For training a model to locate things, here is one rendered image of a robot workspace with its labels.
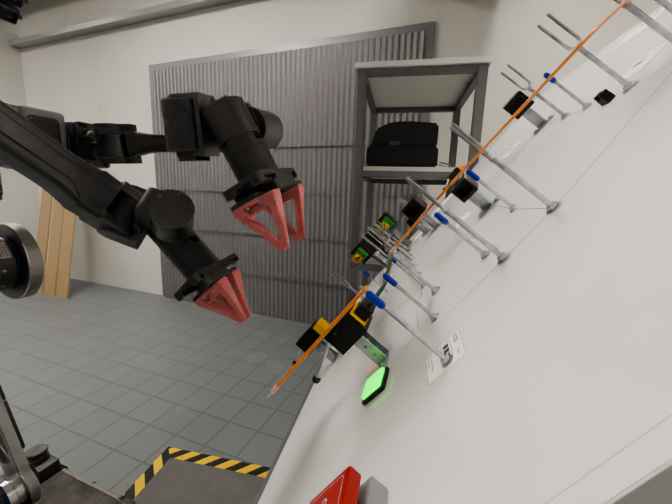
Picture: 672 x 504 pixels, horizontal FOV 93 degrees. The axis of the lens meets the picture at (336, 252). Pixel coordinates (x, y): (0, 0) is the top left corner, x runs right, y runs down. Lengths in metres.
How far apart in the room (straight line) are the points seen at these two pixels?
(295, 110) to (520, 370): 3.23
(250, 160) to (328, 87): 2.87
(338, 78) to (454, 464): 3.16
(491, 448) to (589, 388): 0.06
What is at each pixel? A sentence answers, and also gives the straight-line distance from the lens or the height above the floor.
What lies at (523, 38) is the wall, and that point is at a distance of 3.20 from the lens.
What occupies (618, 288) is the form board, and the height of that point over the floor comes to 1.28.
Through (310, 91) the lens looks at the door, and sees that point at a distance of 3.34.
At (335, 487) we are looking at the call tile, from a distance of 0.28.
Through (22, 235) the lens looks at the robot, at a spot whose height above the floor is 1.21.
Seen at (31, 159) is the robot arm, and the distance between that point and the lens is 0.52.
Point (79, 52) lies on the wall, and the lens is 5.75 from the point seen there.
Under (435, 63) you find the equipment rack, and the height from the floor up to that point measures 1.83.
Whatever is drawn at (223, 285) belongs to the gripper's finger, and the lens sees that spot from 0.51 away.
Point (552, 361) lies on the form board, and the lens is 0.24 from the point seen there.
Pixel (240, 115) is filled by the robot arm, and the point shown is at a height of 1.42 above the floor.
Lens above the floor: 1.33
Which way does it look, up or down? 10 degrees down
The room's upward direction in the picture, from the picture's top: 2 degrees clockwise
